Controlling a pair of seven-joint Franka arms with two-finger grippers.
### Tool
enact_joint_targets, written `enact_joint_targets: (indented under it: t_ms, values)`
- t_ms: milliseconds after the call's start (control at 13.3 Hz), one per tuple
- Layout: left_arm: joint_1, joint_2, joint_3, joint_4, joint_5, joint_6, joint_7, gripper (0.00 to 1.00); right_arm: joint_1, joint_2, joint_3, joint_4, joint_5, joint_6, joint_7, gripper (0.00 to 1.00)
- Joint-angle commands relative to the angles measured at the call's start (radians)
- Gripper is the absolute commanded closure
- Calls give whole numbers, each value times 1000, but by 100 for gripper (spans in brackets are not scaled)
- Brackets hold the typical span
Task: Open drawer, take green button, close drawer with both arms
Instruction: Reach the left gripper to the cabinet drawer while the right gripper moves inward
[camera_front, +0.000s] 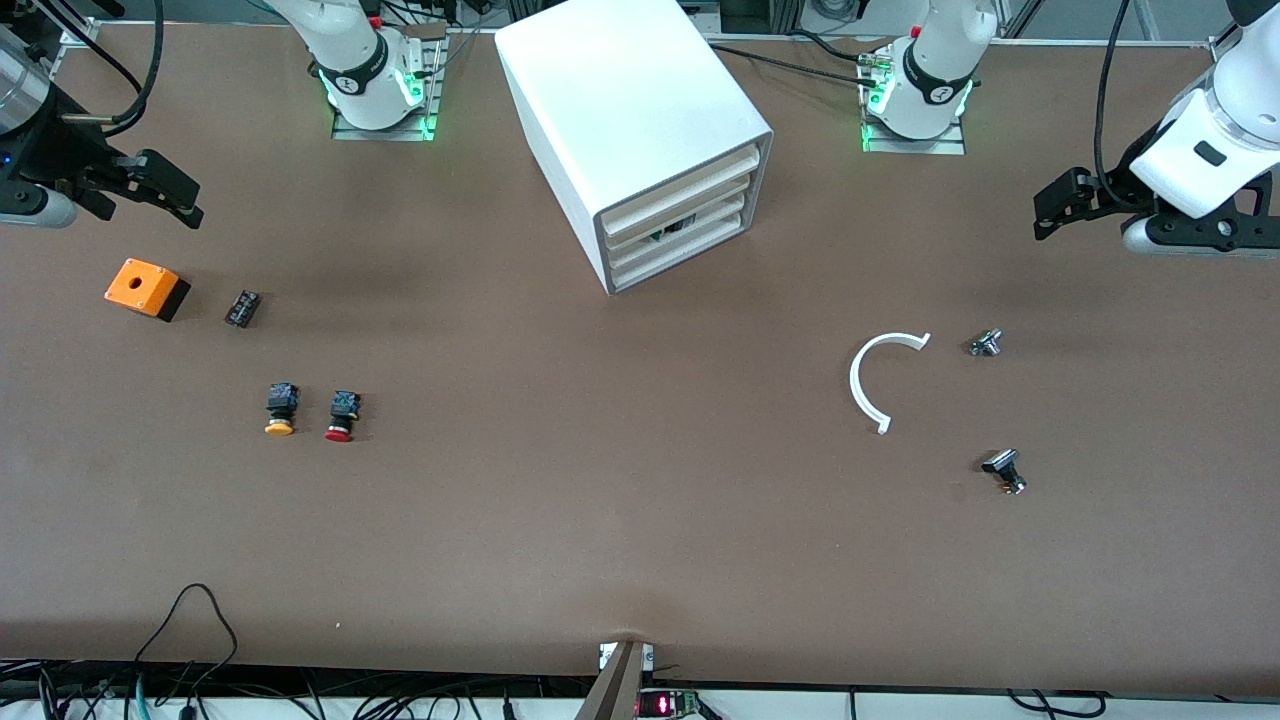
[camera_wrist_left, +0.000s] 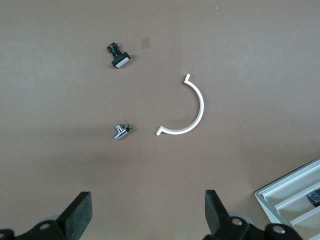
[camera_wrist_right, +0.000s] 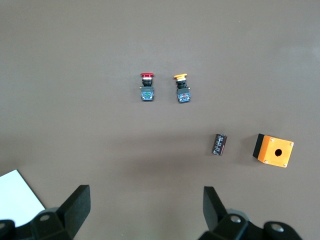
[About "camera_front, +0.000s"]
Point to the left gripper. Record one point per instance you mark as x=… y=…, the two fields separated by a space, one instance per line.
x=1121 y=180

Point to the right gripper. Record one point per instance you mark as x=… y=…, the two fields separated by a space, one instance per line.
x=55 y=152

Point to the green push button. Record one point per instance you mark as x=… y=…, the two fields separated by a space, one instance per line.
x=672 y=232

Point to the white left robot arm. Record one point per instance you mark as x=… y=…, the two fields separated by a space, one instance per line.
x=935 y=60

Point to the yellow push button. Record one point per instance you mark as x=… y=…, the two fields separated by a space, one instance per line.
x=281 y=410

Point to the red push button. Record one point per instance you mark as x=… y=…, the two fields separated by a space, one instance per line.
x=342 y=415

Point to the white plain drawer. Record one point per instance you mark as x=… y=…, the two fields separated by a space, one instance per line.
x=680 y=190
x=680 y=213
x=680 y=258

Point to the white drawer cabinet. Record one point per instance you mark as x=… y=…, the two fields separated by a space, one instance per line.
x=620 y=90

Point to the orange box with black base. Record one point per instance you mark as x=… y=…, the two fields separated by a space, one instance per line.
x=140 y=285

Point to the small black contact block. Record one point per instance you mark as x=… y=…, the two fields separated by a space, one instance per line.
x=242 y=308

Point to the white curved plastic piece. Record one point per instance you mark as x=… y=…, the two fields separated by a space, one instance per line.
x=853 y=385

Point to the device with red display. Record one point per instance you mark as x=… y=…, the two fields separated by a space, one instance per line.
x=665 y=705

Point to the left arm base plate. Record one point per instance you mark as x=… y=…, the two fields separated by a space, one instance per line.
x=920 y=147

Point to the small silver switch part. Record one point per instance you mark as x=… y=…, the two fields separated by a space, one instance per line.
x=985 y=343

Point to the aluminium frame profile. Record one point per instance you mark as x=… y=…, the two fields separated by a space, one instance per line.
x=1225 y=50
x=78 y=34

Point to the black and silver switch part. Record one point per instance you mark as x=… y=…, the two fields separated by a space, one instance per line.
x=1002 y=466

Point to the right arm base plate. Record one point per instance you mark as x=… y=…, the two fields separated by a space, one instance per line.
x=430 y=100

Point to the wooden camera post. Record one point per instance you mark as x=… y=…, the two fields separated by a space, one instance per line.
x=615 y=690

